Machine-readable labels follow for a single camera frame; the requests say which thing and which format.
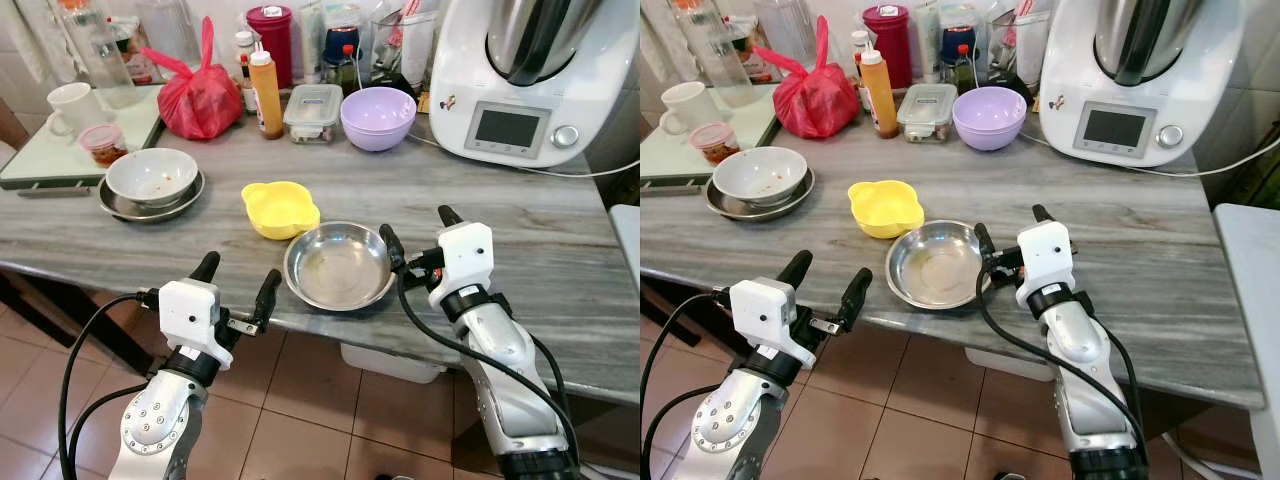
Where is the stainless steel bowl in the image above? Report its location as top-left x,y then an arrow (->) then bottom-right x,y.
283,221 -> 398,313
885,220 -> 993,311

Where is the stainless steel plate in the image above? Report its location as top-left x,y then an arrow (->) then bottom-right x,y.
704,168 -> 816,222
97,170 -> 207,224

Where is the yellow plastic bowl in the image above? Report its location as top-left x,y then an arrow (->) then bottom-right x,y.
241,181 -> 322,241
847,180 -> 927,240

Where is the white plastic bin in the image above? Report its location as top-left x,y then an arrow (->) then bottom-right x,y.
964,346 -> 1057,384
340,342 -> 447,386

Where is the white ceramic bowl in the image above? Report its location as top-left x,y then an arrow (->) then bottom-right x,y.
106,148 -> 200,209
712,147 -> 809,208

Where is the purple plastic bowl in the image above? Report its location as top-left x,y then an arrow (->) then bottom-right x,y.
340,86 -> 419,153
952,86 -> 1029,153

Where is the white kitchen cooking machine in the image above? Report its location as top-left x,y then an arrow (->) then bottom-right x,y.
428,0 -> 641,169
1038,0 -> 1250,169

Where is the glass food container with lid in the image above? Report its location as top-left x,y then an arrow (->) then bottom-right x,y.
896,83 -> 959,143
283,84 -> 345,145

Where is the small clear sauce tub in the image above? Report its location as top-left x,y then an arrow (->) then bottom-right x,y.
689,122 -> 740,167
79,123 -> 129,168

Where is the red plastic bag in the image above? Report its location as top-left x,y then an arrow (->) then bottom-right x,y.
140,16 -> 245,141
752,15 -> 860,140

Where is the white cabinet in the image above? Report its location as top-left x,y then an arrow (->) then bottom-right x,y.
1212,202 -> 1280,480
607,204 -> 641,293

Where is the pale green cutting board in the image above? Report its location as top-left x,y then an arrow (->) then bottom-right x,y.
0,85 -> 167,192
640,85 -> 782,192

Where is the orange sauce squeeze bottle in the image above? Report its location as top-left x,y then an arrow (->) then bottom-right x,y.
860,49 -> 900,139
249,50 -> 286,140

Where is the blue jar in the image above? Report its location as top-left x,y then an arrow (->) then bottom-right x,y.
938,26 -> 977,71
322,25 -> 364,71

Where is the white ceramic mug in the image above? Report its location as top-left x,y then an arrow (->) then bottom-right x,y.
46,82 -> 108,139
659,81 -> 709,138

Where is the small white-capped bottle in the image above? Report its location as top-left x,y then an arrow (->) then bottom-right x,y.
851,30 -> 874,86
234,31 -> 259,113

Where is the dark red canister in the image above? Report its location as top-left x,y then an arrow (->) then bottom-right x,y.
863,5 -> 912,89
246,5 -> 295,89

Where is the clear plastic bottle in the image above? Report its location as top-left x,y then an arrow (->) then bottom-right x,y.
58,0 -> 142,110
670,0 -> 752,110

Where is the clear glass jar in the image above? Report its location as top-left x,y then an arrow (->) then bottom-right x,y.
134,0 -> 203,67
752,0 -> 819,63

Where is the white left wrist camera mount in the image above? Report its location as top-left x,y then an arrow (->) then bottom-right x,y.
728,277 -> 817,370
158,279 -> 234,370

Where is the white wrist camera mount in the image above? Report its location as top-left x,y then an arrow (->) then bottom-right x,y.
728,277 -> 817,370
158,279 -> 234,370
428,222 -> 496,311
1015,220 -> 1077,291

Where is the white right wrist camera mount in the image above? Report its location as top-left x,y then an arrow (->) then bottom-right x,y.
1015,220 -> 1077,291
428,222 -> 496,311

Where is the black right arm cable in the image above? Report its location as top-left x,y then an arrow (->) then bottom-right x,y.
975,262 -> 1148,463
395,262 -> 581,473

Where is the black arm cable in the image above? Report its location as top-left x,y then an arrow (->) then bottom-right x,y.
975,262 -> 1148,463
57,290 -> 163,480
640,289 -> 736,480
395,262 -> 581,473

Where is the white appliance power cable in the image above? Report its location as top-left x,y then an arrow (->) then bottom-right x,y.
405,128 -> 613,180
1020,128 -> 1280,180

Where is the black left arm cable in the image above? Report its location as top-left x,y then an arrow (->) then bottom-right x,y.
640,289 -> 736,480
57,290 -> 163,480

